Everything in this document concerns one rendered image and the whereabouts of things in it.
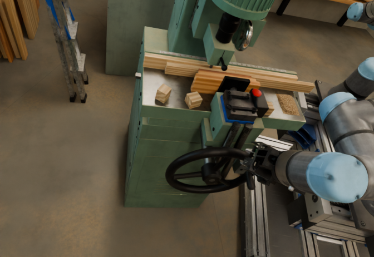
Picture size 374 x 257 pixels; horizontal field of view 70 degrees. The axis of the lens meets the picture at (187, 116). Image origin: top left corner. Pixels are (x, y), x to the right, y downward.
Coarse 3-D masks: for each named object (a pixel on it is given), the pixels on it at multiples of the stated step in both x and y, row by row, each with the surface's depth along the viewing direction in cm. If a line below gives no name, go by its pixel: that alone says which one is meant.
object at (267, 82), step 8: (168, 64) 92; (176, 64) 93; (184, 64) 94; (168, 72) 94; (176, 72) 95; (184, 72) 95; (192, 72) 95; (240, 72) 100; (256, 80) 101; (264, 80) 101; (272, 80) 102; (280, 80) 103; (288, 80) 104; (280, 88) 106; (288, 88) 106; (296, 88) 107; (304, 88) 107; (312, 88) 108
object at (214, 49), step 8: (208, 24) 91; (216, 24) 91; (208, 32) 90; (216, 32) 88; (208, 40) 89; (216, 40) 85; (208, 48) 88; (216, 48) 83; (224, 48) 84; (232, 48) 85; (208, 56) 87; (216, 56) 85; (224, 56) 85; (232, 56) 86; (208, 64) 88; (216, 64) 88
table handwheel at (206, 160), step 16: (176, 160) 77; (192, 160) 75; (208, 160) 86; (224, 160) 78; (176, 176) 85; (192, 176) 85; (208, 176) 82; (240, 176) 90; (192, 192) 93; (208, 192) 94
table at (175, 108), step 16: (144, 80) 90; (160, 80) 92; (176, 80) 94; (192, 80) 96; (144, 96) 86; (176, 96) 89; (208, 96) 93; (272, 96) 102; (144, 112) 86; (160, 112) 87; (176, 112) 88; (192, 112) 88; (208, 112) 89; (272, 112) 97; (208, 128) 88; (288, 128) 101; (208, 144) 87
